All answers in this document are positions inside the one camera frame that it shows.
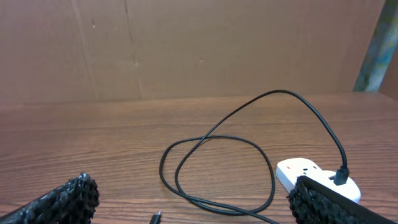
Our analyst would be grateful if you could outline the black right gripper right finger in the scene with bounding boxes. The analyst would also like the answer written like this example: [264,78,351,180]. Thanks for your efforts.
[287,176,397,224]

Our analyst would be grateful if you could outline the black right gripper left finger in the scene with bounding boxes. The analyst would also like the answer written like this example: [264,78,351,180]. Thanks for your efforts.
[1,172,100,224]

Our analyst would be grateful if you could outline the white charger adapter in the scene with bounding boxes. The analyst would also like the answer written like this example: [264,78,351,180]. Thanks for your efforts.
[320,170,361,203]

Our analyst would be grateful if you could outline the white power strip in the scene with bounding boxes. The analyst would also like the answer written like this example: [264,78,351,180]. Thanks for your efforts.
[276,158,323,192]

